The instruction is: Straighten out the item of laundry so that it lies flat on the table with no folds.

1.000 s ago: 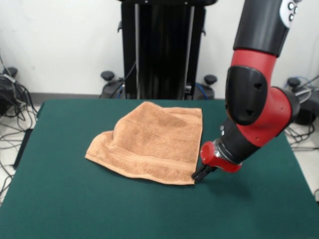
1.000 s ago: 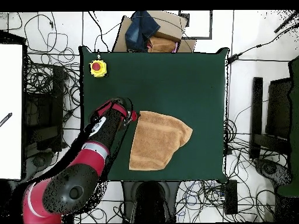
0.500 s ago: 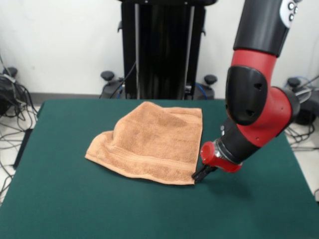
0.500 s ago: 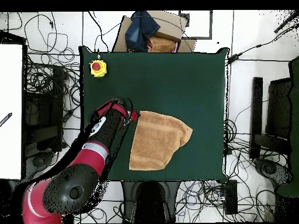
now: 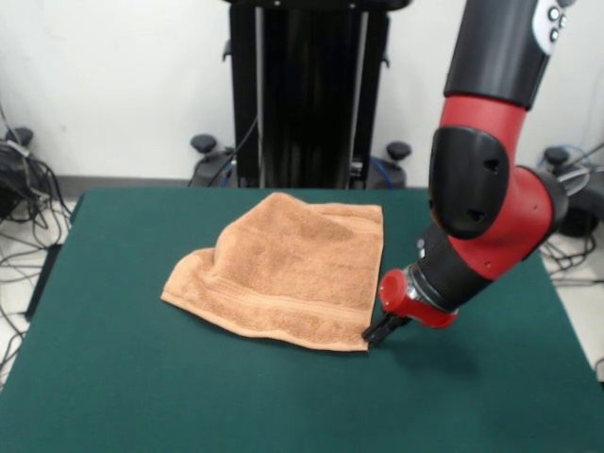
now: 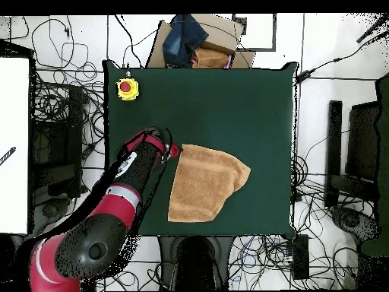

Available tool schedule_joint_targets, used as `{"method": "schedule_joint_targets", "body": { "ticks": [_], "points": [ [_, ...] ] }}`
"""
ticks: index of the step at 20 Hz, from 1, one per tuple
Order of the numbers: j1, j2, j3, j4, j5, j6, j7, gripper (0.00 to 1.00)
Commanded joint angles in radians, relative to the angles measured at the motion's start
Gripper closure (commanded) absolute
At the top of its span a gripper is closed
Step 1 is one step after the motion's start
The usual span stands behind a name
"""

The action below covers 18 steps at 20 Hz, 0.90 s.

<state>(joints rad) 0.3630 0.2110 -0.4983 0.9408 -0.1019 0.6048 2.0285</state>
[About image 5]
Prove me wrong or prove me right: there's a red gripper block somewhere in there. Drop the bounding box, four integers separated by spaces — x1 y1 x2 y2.
361 268 459 345

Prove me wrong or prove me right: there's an orange terry towel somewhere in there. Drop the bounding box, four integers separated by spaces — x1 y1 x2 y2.
159 191 386 354

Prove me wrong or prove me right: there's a dark green table cloth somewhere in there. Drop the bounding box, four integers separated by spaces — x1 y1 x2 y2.
0 188 604 453

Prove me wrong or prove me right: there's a black pedestal foot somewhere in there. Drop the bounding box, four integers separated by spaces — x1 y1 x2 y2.
0 126 37 223
188 133 240 189
537 145 604 237
367 140 414 189

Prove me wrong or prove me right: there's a blue cable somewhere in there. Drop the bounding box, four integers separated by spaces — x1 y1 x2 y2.
535 143 594 171

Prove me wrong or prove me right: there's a black cable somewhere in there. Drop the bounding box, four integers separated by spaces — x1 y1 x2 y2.
207 115 260 188

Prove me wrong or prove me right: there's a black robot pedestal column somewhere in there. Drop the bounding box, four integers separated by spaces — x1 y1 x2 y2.
221 0 411 190

